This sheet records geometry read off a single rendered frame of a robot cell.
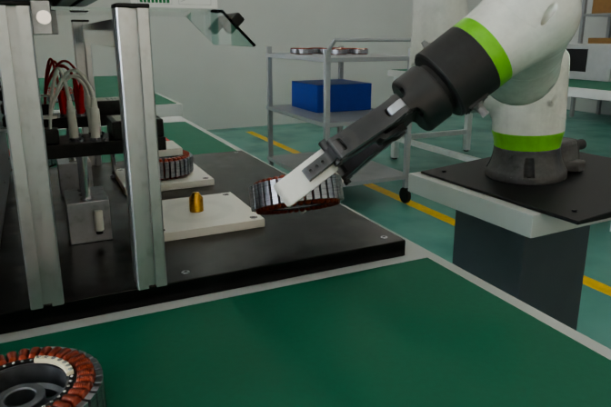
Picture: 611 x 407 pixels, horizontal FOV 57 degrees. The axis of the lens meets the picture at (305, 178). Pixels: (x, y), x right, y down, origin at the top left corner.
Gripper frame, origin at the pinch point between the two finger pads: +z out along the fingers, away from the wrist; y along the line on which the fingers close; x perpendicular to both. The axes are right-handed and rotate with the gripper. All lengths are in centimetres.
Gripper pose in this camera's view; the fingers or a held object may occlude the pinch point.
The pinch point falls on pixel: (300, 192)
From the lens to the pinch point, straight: 67.6
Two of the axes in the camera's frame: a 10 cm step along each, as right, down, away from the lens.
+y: 1.2, 1.2, 9.9
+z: -7.9, 6.1, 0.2
